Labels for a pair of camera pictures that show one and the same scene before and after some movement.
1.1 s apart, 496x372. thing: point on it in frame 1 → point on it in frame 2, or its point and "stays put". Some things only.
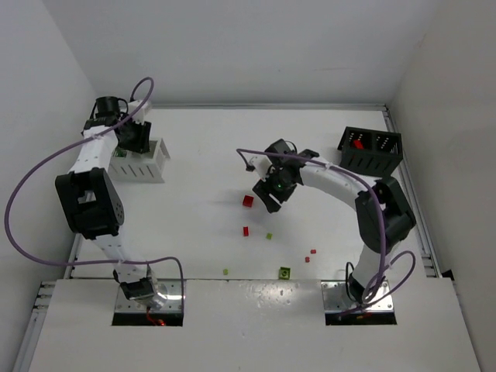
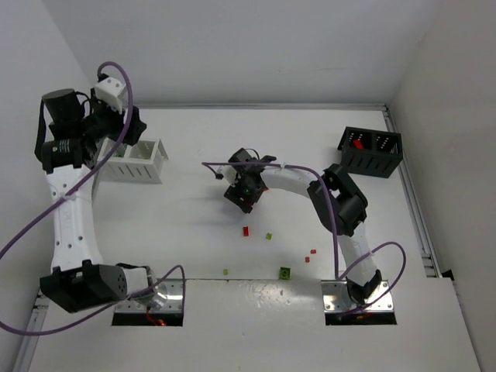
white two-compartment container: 146,167 stays put
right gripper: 267,194 → 240,198
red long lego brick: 358,144 stays put
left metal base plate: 173,304 stays put
